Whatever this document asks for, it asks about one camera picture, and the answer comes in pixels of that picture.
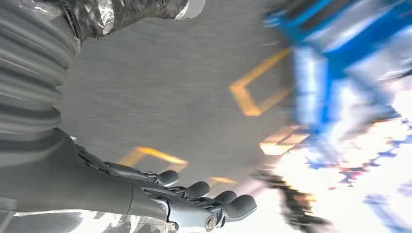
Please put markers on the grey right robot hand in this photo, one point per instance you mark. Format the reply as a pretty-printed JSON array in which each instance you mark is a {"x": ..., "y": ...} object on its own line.
[{"x": 64, "y": 180}]

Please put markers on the blue metal shelf rack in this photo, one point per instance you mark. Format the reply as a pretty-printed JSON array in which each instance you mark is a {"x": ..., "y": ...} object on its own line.
[{"x": 338, "y": 54}]

